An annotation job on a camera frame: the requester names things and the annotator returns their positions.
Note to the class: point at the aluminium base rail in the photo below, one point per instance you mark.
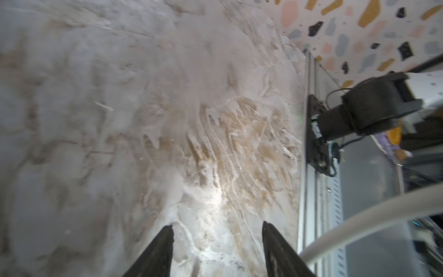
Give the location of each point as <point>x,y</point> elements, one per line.
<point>321,205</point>

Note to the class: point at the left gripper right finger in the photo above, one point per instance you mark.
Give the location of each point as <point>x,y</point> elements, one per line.
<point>280,258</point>

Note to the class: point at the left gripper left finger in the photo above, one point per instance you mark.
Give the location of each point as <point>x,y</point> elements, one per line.
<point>156,259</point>

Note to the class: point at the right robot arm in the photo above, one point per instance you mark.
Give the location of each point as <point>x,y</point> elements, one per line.
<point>377,104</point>

